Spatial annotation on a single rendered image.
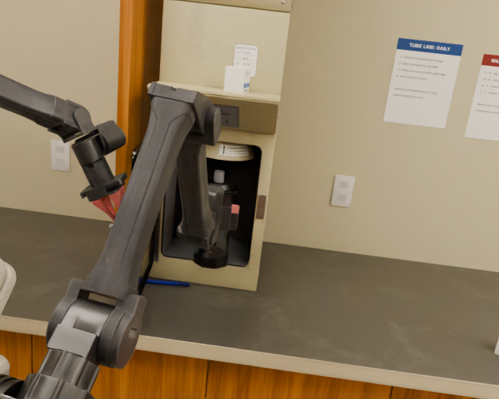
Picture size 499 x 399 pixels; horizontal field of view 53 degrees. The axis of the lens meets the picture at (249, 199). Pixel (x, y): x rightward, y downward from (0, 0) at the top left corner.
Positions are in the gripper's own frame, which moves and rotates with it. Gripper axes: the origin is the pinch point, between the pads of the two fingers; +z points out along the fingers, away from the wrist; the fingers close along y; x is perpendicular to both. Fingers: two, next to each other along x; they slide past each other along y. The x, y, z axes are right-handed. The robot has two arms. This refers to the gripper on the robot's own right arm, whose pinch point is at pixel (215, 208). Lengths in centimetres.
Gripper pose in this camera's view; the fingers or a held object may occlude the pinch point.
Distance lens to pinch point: 140.4
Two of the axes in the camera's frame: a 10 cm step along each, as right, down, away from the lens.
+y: -9.9, -1.3, 0.4
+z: 0.7, -2.3, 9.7
